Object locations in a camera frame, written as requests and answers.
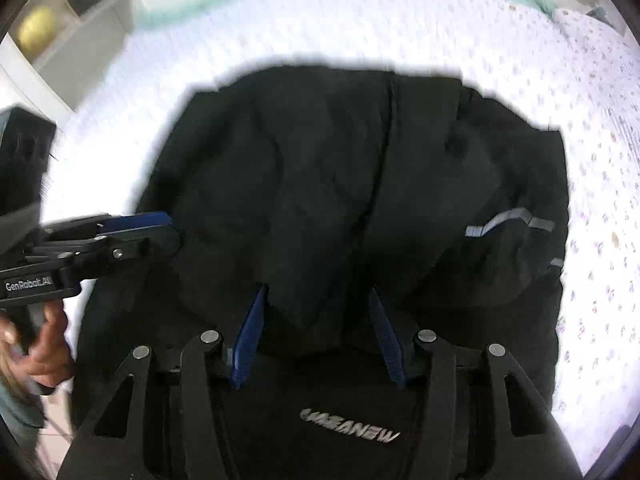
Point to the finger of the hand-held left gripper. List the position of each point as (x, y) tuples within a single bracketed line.
[(125, 250), (135, 221)]

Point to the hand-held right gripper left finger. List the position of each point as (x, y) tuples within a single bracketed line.
[(247, 340)]

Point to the floral white pillow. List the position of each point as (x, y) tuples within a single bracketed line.
[(587, 27)]

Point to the white bookshelf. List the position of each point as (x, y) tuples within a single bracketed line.
[(95, 30)]

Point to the person's left hand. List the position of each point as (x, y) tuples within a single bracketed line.
[(50, 355)]

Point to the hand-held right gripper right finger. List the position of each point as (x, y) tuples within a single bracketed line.
[(389, 342)]

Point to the yellow globe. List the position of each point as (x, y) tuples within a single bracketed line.
[(39, 30)]

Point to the black hooded jacket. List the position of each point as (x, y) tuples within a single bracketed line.
[(325, 185)]

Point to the floral white bedspread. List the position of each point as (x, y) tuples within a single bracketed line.
[(500, 35)]

